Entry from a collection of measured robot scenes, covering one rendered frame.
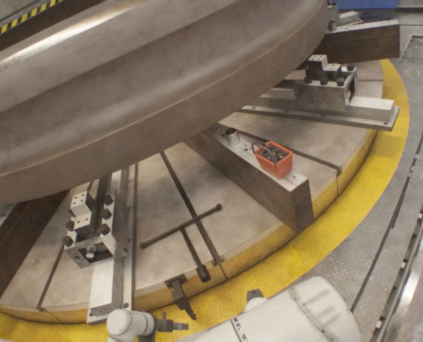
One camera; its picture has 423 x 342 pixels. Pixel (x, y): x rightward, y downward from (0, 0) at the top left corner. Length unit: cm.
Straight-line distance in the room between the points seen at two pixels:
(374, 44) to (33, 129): 330
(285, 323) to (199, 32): 198
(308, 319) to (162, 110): 178
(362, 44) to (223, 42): 196
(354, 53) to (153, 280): 304
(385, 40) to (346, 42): 41
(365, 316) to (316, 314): 175
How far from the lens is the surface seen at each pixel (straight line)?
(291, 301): 46
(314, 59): 289
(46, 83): 203
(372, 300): 225
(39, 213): 324
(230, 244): 220
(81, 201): 223
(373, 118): 291
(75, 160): 223
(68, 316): 274
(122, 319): 117
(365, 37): 391
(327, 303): 46
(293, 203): 194
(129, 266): 233
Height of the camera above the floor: 198
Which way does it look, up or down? 38 degrees down
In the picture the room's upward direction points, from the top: 23 degrees counter-clockwise
